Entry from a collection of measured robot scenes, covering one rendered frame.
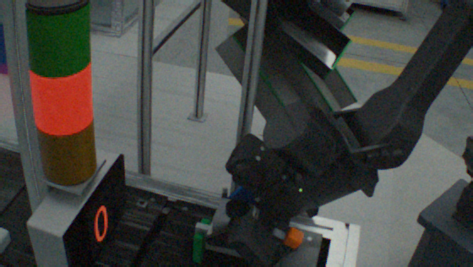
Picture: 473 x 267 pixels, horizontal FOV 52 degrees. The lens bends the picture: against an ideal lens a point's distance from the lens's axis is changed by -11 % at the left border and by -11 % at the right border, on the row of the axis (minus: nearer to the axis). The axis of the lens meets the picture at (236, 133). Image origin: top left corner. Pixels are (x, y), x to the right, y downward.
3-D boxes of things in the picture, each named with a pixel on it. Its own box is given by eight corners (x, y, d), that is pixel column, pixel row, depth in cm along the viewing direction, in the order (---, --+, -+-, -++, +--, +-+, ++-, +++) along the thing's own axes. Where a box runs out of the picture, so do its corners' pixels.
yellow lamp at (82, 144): (106, 157, 45) (103, 110, 42) (81, 192, 41) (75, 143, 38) (59, 144, 46) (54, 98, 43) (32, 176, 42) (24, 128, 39)
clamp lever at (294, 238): (275, 263, 72) (304, 232, 67) (273, 273, 70) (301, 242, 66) (253, 251, 72) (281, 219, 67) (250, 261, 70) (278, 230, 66)
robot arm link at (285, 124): (386, 117, 62) (334, 54, 55) (415, 157, 55) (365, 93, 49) (314, 175, 65) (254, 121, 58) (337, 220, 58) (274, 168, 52)
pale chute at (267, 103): (334, 149, 98) (353, 140, 95) (312, 189, 87) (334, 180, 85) (247, 22, 92) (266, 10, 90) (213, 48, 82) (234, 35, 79)
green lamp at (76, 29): (102, 54, 40) (102, -4, 37) (70, 84, 36) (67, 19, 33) (51, 45, 40) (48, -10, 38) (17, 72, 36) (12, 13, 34)
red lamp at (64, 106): (103, 108, 42) (102, 55, 40) (75, 142, 38) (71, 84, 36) (54, 97, 43) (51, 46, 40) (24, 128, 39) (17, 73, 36)
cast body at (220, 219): (259, 238, 72) (266, 200, 68) (252, 260, 68) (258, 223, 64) (200, 224, 73) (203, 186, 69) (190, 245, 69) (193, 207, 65)
